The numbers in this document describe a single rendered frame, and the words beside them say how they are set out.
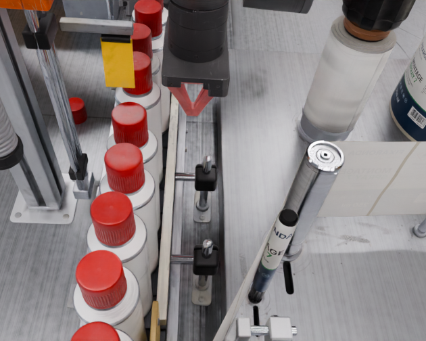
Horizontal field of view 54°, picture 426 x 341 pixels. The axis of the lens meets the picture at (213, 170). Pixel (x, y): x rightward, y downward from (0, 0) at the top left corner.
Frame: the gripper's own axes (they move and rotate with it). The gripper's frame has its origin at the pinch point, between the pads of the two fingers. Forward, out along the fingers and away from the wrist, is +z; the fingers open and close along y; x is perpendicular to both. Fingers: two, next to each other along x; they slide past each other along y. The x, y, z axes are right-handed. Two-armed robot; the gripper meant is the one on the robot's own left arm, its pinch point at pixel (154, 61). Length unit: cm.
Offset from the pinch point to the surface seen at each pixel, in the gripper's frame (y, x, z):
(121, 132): -0.9, -30.9, 6.3
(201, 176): 7.4, -16.1, 14.4
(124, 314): 0.6, -41.5, 18.5
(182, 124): 4.6, -3.1, 9.5
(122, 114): -0.9, -30.6, 4.7
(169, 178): 3.1, -16.0, 14.9
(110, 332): 0.4, -46.2, 16.8
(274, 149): 19.0, -6.8, 12.3
